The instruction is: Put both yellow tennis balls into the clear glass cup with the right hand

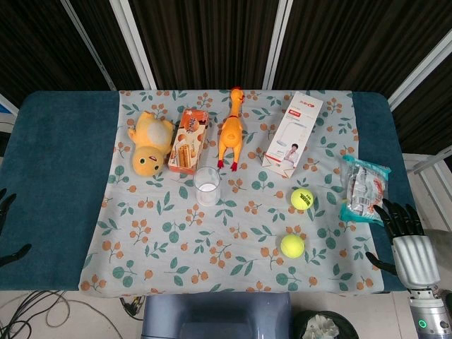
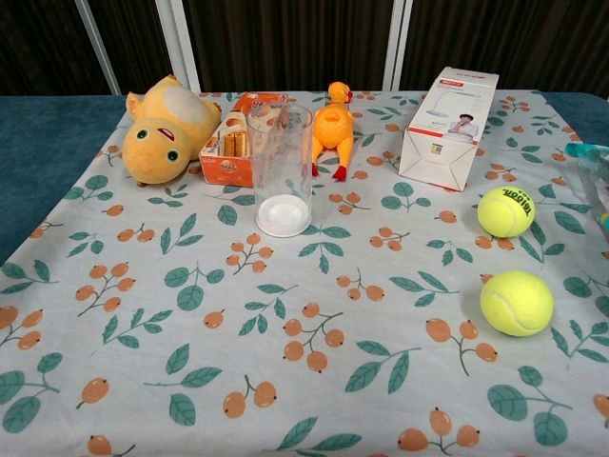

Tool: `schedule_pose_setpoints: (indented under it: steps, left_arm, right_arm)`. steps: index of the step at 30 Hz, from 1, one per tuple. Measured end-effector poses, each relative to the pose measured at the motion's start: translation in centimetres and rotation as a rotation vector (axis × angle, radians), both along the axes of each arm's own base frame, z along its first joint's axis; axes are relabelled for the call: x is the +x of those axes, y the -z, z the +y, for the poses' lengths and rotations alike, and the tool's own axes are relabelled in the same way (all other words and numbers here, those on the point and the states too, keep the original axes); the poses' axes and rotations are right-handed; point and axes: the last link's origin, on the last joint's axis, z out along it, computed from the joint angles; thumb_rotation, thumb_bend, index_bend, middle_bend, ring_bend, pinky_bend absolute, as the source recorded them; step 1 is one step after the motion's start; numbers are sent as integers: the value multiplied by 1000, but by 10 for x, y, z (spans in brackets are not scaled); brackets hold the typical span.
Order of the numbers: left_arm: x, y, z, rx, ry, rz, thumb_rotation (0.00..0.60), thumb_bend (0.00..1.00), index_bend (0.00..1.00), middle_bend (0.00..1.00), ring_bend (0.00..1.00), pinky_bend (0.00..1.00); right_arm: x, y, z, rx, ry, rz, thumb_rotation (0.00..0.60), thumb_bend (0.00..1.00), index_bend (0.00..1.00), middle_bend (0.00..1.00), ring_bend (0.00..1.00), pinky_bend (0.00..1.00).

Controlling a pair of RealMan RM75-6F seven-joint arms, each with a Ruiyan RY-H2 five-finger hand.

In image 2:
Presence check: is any yellow-green tennis ball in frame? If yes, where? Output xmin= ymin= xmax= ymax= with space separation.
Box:
xmin=477 ymin=186 xmax=537 ymax=239
xmin=479 ymin=269 xmax=556 ymax=338

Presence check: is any floral leaf berry tablecloth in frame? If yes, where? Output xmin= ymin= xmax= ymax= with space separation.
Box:
xmin=0 ymin=89 xmax=609 ymax=457

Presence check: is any clear plastic tube container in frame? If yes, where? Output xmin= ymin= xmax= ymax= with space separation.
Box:
xmin=245 ymin=103 xmax=315 ymax=238

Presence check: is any yellow plush toy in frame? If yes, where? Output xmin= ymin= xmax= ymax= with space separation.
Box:
xmin=121 ymin=74 xmax=224 ymax=188

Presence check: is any orange rubber chicken toy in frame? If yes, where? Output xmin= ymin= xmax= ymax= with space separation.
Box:
xmin=311 ymin=81 xmax=357 ymax=184

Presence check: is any white frame post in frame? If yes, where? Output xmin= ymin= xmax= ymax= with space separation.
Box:
xmin=74 ymin=0 xmax=123 ymax=95
xmin=382 ymin=0 xmax=414 ymax=91
xmin=156 ymin=0 xmax=204 ymax=92

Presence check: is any teal table cover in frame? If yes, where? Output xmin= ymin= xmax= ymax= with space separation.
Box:
xmin=0 ymin=89 xmax=609 ymax=268

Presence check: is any orange snack box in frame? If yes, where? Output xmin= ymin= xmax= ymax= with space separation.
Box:
xmin=198 ymin=91 xmax=290 ymax=188

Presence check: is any white desk lamp box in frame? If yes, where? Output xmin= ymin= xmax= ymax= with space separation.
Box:
xmin=398 ymin=66 xmax=501 ymax=192

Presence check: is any clear plastic bag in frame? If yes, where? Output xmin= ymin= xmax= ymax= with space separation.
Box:
xmin=564 ymin=140 xmax=609 ymax=258

